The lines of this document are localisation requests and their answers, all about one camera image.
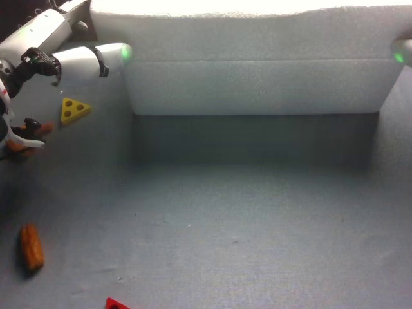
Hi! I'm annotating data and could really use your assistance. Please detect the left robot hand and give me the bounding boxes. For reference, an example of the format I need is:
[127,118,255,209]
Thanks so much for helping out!
[391,38,412,70]

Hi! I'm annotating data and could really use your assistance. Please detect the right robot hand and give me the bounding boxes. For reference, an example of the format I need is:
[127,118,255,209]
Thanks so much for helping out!
[0,0,133,87]

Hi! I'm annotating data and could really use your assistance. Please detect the white styrofoam block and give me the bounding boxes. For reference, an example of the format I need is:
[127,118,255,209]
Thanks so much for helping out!
[89,0,412,64]

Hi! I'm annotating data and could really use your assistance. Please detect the yellow triangle block with holes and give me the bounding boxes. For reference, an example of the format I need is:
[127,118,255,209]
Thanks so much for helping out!
[60,97,93,126]

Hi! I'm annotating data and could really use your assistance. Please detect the orange toy carrot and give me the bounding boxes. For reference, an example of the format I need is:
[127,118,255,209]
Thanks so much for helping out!
[6,121,55,158]

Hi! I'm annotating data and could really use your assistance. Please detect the orange ridged toy bread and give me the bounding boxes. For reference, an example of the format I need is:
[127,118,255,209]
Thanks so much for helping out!
[19,223,45,271]

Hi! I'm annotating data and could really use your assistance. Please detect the grey table cloth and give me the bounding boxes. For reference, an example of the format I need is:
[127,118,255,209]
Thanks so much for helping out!
[0,38,412,309]

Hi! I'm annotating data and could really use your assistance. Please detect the red triangle block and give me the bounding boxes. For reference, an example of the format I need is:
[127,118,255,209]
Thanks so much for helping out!
[105,297,131,309]

